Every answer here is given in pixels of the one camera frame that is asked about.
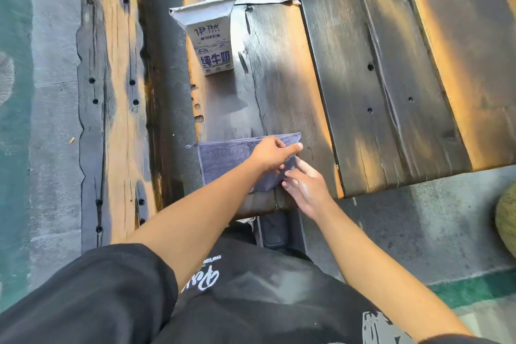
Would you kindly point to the purple grey towel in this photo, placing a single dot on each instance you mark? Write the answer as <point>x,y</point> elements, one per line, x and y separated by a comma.
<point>225,160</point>

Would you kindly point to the person's left hand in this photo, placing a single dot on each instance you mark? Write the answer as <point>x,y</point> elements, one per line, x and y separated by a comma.
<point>269,154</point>

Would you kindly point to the person's right thumb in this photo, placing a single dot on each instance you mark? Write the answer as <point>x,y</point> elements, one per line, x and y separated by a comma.
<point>306,165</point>

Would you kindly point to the white milk carton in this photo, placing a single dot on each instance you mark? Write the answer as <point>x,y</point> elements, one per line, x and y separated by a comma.
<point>211,39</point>

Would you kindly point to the person's right hand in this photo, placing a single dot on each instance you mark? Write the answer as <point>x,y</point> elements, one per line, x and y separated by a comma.
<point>312,192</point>

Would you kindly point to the green watermelon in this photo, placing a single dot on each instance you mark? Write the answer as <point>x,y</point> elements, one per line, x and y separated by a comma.
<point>507,218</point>

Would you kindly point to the narrow weathered wooden bench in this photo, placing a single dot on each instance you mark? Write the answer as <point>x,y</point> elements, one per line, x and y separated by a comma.
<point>117,106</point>

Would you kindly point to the person's right forearm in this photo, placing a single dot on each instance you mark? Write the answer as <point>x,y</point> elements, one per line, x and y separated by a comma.
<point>383,271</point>

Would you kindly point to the dark wooden table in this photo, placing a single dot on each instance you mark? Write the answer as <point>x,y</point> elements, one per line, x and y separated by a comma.
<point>403,65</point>

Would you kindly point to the person's left forearm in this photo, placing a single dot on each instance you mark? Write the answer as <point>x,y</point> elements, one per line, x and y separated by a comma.
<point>197,214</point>

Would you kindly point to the black shoe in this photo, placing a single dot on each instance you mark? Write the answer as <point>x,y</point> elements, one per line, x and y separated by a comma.
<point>274,231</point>

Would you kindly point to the wide weathered wooden bench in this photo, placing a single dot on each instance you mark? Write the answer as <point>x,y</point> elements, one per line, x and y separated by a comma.
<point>278,89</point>

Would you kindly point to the black printed shirt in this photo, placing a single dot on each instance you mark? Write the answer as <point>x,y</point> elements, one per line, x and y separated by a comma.
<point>250,299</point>

